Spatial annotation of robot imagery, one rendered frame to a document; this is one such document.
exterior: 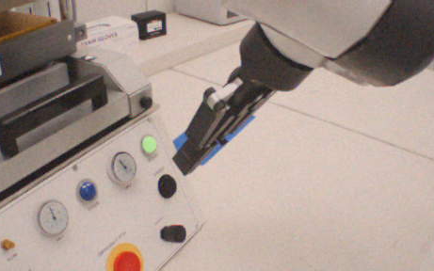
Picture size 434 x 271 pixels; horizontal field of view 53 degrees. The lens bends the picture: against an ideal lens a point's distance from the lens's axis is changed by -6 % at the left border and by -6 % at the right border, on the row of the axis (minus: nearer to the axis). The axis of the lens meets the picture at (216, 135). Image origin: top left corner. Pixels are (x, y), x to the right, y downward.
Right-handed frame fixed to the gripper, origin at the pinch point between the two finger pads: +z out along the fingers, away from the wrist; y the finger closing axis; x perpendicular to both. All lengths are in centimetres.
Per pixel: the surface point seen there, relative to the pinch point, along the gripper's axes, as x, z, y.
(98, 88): -11.5, -1.6, 8.2
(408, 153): 19, 0, -46
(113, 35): -51, 37, -37
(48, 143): -8.1, 1.1, 16.2
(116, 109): -9.8, 1.5, 5.2
